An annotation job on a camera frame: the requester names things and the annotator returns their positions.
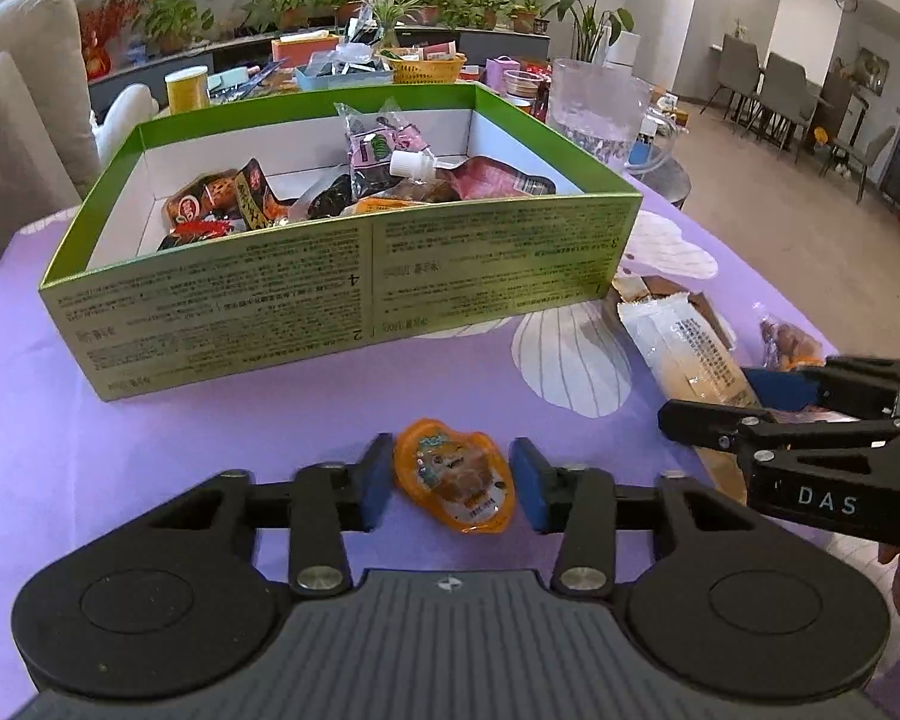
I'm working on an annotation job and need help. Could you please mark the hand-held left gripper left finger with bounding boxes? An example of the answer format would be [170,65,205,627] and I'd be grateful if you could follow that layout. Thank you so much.
[148,433,395,595]

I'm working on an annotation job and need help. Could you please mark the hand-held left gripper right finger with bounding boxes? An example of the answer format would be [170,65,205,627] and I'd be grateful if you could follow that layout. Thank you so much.
[508,436,756,596]

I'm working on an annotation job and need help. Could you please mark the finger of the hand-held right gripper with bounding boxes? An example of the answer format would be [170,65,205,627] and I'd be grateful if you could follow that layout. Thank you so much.
[658,398,900,467]
[742,356,900,422]

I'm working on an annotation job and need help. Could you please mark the clear packet with brown snack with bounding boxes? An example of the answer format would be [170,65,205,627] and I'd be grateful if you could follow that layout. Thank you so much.
[754,304,826,372]

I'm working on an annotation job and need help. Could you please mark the orange jelly cup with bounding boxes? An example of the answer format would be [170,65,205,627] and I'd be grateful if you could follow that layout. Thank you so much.
[392,418,515,533]

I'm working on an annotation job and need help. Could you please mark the green cardboard box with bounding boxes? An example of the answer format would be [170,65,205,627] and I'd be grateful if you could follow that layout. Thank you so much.
[37,82,644,404]

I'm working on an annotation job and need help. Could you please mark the grey dining chair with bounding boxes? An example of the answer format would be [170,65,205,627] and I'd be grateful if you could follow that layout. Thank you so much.
[821,124,897,203]
[757,52,811,147]
[701,34,762,128]

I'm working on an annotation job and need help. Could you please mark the purple printed tablecloth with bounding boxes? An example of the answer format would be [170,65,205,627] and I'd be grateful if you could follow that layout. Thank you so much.
[0,187,900,720]

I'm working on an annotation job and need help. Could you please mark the dark dining table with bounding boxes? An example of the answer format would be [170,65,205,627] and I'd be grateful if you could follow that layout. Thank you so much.
[750,82,863,158]

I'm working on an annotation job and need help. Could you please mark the yellow black snack packet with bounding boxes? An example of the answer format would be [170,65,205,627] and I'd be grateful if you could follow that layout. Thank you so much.
[229,157,301,230]

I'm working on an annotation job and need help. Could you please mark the pink pouch with white cap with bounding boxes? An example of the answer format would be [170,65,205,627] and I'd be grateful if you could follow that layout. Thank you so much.
[390,150,556,203]

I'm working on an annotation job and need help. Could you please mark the pink snack packet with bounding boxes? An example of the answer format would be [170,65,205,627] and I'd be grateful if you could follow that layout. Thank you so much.
[334,99,436,203]

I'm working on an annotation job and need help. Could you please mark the clear glass pitcher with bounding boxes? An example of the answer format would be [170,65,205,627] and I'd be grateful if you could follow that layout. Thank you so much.
[551,58,682,175]

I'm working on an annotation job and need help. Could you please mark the tall plant in white pot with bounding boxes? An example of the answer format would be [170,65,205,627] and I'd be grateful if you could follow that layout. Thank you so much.
[544,0,642,68]

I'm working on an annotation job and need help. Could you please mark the pink container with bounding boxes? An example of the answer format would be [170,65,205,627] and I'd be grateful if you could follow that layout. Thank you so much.
[486,56,522,95]

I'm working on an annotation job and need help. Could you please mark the blue tray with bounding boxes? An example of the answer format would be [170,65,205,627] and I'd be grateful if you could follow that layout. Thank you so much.
[294,60,395,91]

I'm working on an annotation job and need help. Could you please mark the yellow woven basket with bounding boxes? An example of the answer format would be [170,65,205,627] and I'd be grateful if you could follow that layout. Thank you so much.
[381,47,467,85]

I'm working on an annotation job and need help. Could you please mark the yellow can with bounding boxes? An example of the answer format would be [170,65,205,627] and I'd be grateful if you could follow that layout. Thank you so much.
[165,67,211,115]

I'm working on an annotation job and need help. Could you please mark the orange box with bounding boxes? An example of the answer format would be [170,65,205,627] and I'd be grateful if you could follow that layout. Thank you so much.
[271,31,342,68]

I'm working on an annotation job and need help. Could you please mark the white cushion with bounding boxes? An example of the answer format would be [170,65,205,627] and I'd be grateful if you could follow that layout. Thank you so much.
[94,84,158,158]

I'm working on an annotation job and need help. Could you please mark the dark low cabinet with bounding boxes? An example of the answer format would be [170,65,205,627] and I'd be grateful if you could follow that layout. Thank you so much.
[86,24,552,121]

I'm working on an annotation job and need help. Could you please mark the spider plant in vase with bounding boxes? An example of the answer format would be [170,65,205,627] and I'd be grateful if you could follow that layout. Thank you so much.
[352,0,428,53]

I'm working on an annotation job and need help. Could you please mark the row of potted plants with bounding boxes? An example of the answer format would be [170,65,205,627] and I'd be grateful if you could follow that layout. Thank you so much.
[131,0,552,53]

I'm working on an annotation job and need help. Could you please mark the beige grey armchair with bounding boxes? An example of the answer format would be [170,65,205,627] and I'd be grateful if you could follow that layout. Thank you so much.
[0,0,102,301]

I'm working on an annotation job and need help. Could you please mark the red flower decoration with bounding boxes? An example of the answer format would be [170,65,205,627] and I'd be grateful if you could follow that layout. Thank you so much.
[79,0,143,80]

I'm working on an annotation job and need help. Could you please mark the framed wall picture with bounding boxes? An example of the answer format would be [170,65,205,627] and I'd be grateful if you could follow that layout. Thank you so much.
[855,47,890,95]

